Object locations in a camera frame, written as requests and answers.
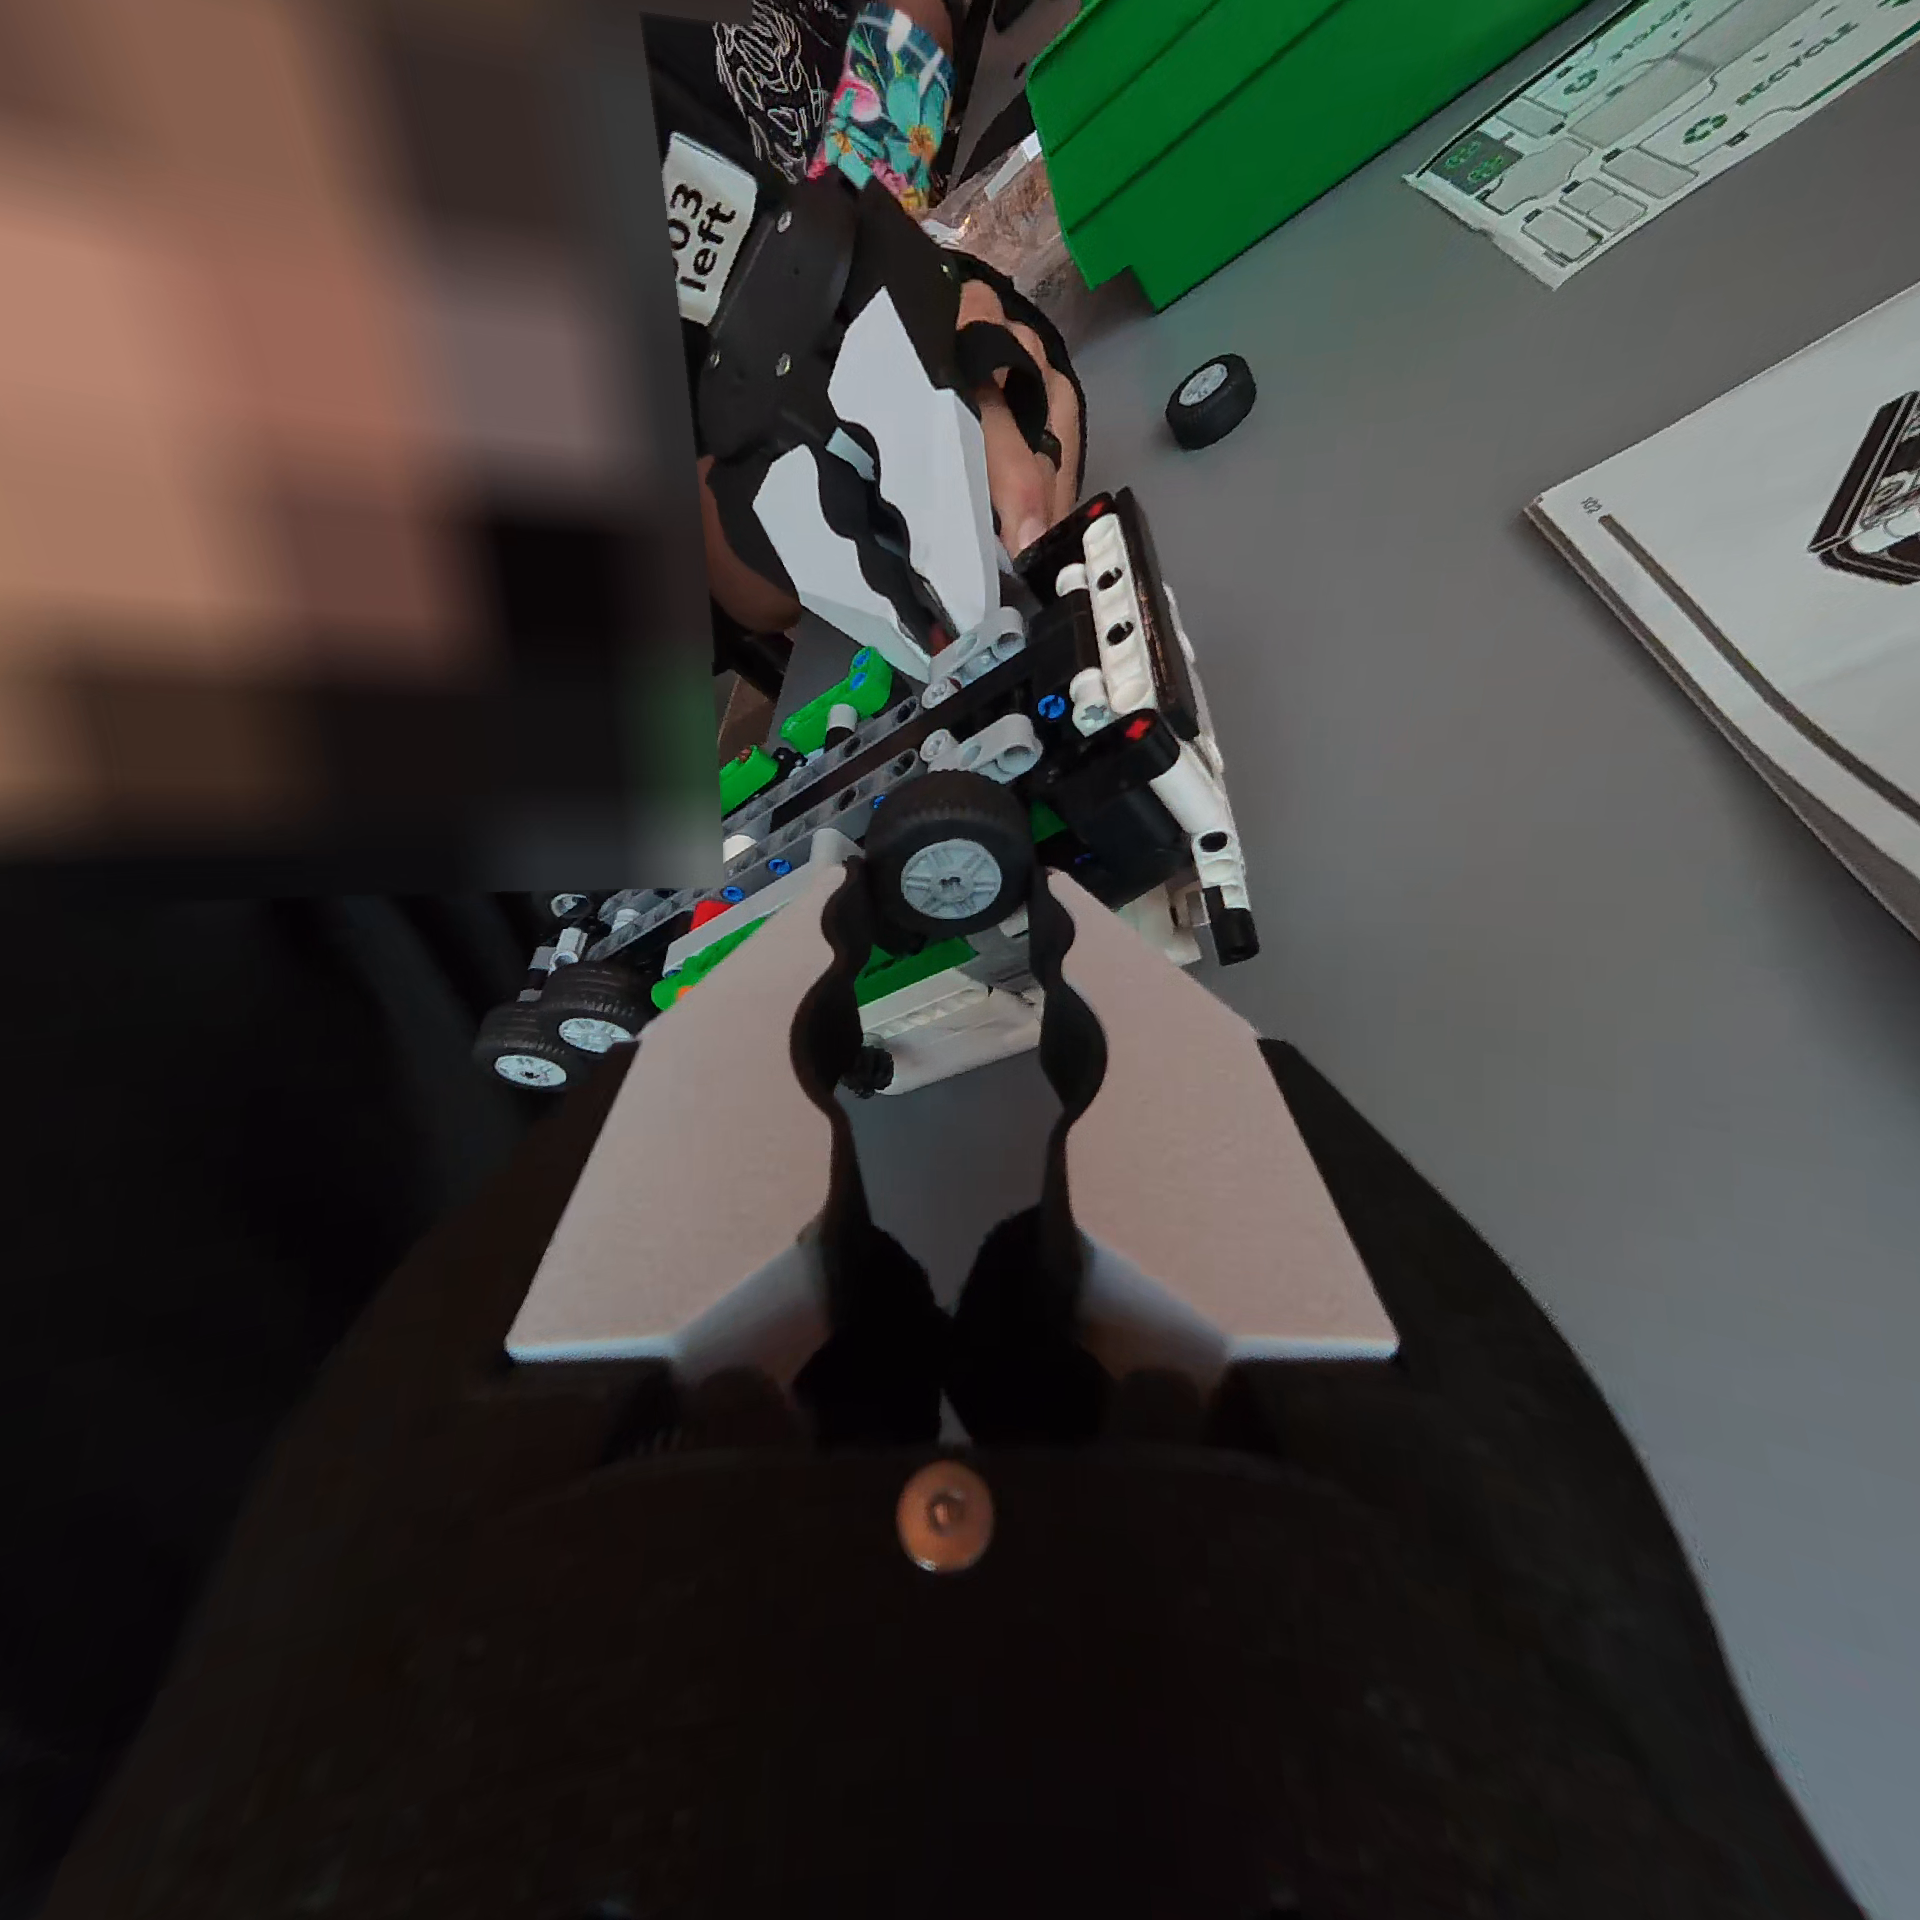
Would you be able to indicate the green white lego truck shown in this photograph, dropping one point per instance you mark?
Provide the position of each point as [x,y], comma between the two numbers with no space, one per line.
[1110,779]

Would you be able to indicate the white green sticker sheet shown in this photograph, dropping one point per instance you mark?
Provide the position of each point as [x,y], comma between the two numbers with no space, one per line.
[1651,136]

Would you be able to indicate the green plastic bin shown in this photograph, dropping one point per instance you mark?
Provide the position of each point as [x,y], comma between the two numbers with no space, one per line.
[1202,119]

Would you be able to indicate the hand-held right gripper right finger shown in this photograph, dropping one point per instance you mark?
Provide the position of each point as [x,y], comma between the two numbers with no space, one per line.
[1215,1185]

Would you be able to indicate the person's black clothing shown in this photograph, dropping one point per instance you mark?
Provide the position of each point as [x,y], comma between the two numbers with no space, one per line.
[182,1200]

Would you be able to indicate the black white patterned cloth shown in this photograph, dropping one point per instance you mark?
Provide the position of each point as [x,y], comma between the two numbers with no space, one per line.
[773,83]

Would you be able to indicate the clear plastic bag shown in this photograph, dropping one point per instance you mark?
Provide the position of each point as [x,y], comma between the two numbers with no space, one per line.
[1005,211]

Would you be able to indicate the floral patterned cloth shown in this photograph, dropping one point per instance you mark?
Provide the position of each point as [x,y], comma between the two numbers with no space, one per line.
[892,106]

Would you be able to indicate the person's left hand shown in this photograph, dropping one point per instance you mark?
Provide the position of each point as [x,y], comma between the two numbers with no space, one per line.
[1027,503]

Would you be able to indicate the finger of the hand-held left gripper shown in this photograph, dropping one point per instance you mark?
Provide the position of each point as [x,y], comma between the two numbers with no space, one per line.
[820,557]
[915,435]

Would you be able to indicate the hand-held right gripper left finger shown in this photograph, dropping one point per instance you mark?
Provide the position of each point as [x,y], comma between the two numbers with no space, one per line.
[704,1185]

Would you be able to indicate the black lego wheel grey rim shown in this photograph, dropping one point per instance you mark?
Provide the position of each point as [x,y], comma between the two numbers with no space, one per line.
[949,885]
[1213,403]

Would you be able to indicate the white instruction booklet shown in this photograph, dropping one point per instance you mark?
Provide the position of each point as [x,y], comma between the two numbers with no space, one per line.
[1771,600]

